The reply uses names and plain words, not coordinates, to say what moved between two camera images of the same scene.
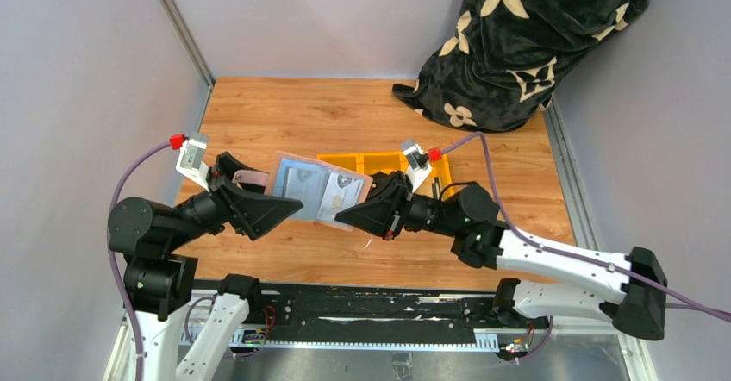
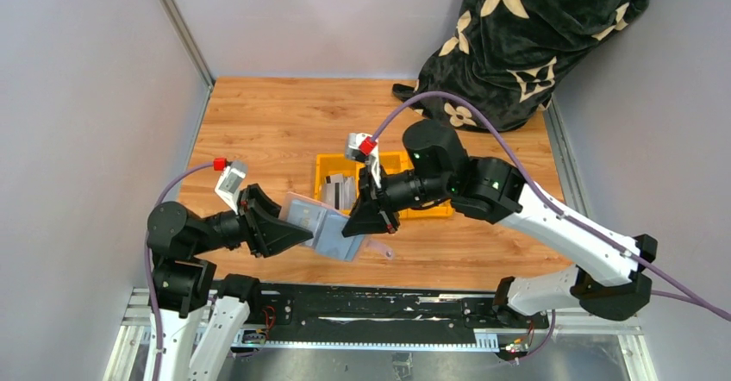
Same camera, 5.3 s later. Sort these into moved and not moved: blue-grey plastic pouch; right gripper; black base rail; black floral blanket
Moved: blue-grey plastic pouch
Not moved: black floral blanket; black base rail; right gripper
